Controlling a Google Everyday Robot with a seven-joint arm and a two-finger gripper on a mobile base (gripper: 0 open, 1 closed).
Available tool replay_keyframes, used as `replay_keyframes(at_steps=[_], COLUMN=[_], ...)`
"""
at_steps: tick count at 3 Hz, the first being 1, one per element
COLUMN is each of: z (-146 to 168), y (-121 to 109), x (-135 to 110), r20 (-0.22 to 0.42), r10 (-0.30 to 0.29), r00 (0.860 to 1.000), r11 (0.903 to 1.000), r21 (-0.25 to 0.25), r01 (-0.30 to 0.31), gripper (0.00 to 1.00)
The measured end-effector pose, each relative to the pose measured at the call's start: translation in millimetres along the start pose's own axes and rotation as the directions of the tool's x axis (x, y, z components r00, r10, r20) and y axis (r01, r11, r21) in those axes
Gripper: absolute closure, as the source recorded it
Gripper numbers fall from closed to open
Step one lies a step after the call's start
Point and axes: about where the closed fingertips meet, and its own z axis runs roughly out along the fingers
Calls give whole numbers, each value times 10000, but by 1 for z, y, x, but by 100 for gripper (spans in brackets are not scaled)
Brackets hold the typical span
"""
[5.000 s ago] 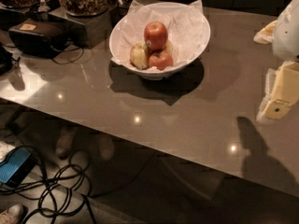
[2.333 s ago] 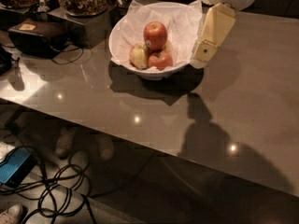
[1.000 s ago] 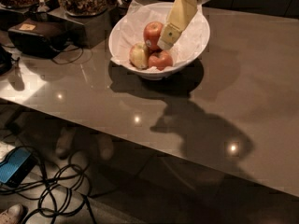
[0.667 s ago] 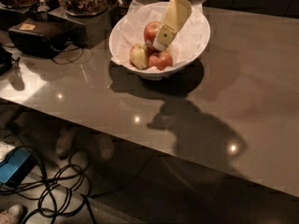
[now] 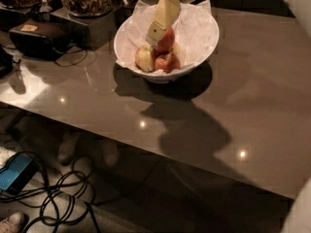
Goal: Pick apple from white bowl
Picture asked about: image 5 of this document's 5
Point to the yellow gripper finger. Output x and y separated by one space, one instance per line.
166 13

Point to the black VR headset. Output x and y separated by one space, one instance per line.
42 40

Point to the blue electronic box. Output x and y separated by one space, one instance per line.
17 171

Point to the red apple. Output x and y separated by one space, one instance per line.
167 62
166 43

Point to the yellow-green apple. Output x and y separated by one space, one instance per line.
145 58

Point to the red top apple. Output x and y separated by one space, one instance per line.
166 43

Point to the white paper bowl liner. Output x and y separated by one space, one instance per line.
196 31

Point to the red front apple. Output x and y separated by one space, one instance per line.
167 62

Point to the white ceramic bowl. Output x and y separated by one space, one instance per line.
184 46

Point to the metal serving scoop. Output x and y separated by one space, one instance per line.
45 7

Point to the dark square stand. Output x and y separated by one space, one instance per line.
89 32

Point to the white shoe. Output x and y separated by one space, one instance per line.
13 223

